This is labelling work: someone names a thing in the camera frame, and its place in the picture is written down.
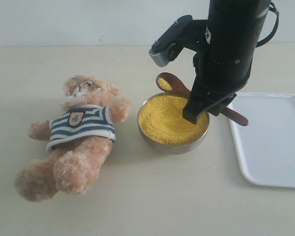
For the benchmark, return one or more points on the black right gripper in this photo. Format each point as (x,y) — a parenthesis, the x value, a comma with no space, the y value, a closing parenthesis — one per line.
(223,66)

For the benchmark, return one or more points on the dark wooden spoon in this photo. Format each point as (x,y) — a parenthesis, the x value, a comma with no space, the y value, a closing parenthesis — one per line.
(170,83)

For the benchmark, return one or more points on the tan teddy bear striped shirt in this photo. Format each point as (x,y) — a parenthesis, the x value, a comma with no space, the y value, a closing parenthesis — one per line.
(78,142)

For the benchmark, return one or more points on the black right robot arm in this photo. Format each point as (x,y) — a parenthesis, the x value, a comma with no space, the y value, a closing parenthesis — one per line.
(258,8)

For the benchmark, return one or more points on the yellow millet grain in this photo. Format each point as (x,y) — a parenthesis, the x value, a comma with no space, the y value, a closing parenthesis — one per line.
(161,120)

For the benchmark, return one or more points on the steel bowl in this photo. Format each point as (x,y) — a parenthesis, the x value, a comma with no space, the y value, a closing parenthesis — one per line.
(168,149)

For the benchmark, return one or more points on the white plastic tray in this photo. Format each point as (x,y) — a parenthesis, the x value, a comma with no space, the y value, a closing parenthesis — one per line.
(265,148)

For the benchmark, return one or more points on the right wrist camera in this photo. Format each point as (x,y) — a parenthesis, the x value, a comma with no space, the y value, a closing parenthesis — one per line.
(185,32)

